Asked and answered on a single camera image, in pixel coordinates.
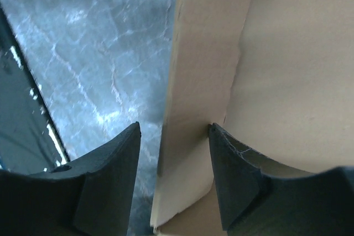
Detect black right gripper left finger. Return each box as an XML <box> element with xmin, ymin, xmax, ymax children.
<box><xmin>1</xmin><ymin>122</ymin><xmax>141</xmax><ymax>235</ymax></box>

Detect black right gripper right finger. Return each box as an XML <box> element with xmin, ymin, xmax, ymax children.
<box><xmin>209</xmin><ymin>123</ymin><xmax>353</xmax><ymax>235</ymax></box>

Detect cardboard box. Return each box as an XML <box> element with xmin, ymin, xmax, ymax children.
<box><xmin>150</xmin><ymin>0</ymin><xmax>353</xmax><ymax>235</ymax></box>

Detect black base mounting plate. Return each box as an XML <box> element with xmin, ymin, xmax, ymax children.
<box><xmin>1</xmin><ymin>11</ymin><xmax>70</xmax><ymax>175</ymax></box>

